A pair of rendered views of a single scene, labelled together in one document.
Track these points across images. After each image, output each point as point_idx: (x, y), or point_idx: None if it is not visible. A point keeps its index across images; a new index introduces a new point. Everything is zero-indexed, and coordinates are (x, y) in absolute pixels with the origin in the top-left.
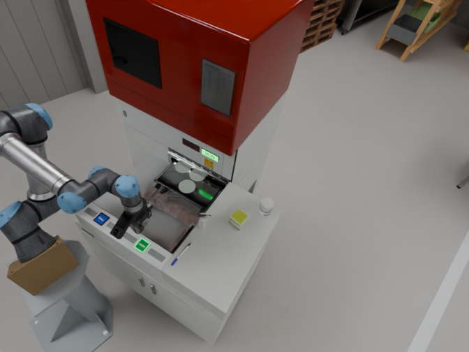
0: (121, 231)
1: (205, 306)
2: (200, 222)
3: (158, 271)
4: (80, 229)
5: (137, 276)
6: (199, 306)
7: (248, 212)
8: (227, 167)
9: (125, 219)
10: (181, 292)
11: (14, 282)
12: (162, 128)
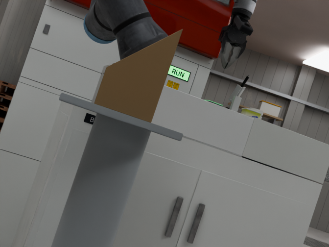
0: (250, 26)
1: (304, 165)
2: (237, 100)
3: (247, 125)
4: (72, 126)
5: (165, 208)
6: (292, 178)
7: None
8: (198, 87)
9: (245, 20)
10: (271, 160)
11: (175, 52)
12: (111, 45)
